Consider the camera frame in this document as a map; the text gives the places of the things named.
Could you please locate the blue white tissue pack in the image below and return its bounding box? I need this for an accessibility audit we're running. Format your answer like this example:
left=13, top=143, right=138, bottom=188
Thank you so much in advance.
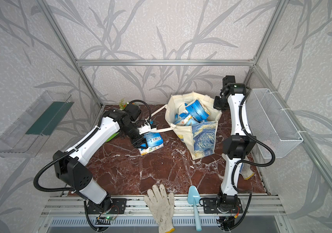
left=139, top=132, right=164, bottom=155

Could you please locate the orange blue tissue pack back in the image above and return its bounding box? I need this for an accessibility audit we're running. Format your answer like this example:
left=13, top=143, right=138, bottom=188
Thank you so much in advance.
left=185, top=99, right=210, bottom=122

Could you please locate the light blue Vinda tissue pack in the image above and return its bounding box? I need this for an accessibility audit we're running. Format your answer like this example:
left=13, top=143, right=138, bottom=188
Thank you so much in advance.
left=174, top=113, right=199, bottom=126

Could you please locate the canvas bag with blue painting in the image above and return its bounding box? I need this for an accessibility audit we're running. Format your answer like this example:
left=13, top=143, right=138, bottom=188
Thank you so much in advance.
left=152, top=92, right=222, bottom=160

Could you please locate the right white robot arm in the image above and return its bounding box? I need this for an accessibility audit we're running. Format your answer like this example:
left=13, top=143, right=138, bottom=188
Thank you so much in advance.
left=214, top=75, right=255, bottom=205

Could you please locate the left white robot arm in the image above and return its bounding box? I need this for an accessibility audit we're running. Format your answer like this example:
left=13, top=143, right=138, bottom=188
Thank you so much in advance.
left=53, top=100, right=148, bottom=206

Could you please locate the artificial green flower plant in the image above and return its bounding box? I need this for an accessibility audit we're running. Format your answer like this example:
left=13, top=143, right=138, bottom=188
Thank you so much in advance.
left=118, top=99, right=129, bottom=110

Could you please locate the green black work glove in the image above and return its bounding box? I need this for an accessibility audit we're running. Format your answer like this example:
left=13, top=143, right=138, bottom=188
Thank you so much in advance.
left=106, top=132, right=120, bottom=142

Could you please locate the blue dotted white glove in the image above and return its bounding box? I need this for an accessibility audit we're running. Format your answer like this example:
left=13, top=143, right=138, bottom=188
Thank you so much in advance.
left=240, top=163, right=254, bottom=180

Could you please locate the white cotton glove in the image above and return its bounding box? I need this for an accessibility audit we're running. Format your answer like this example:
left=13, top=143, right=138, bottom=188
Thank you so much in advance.
left=144, top=184, right=175, bottom=233

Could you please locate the teal plastic trowel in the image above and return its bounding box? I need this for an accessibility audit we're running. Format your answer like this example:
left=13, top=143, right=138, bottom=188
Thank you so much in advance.
left=187, top=185, right=202, bottom=232

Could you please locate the black corrugated right cable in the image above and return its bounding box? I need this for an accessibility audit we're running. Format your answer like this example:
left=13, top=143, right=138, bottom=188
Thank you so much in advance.
left=231, top=87, right=276, bottom=194

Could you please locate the black corrugated cable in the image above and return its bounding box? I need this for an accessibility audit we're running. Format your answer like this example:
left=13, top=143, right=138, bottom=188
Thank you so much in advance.
left=33, top=99, right=152, bottom=232
left=231, top=87, right=276, bottom=194

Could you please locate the white wire basket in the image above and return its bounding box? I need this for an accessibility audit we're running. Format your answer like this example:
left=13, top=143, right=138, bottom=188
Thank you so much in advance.
left=246, top=88, right=303, bottom=159

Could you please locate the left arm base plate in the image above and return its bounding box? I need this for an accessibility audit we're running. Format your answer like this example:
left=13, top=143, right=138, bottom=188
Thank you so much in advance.
left=86, top=198, right=127, bottom=215

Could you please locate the clear plastic wall shelf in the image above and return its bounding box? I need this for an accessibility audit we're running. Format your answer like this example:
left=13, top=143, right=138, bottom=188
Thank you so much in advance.
left=0, top=91, right=74, bottom=158

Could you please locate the black corrugated left cable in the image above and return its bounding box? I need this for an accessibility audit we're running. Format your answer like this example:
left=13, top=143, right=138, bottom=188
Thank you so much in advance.
left=33, top=99, right=152, bottom=232

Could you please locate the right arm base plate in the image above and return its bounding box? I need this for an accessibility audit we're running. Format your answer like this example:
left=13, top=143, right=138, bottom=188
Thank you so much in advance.
left=200, top=197, right=244, bottom=215

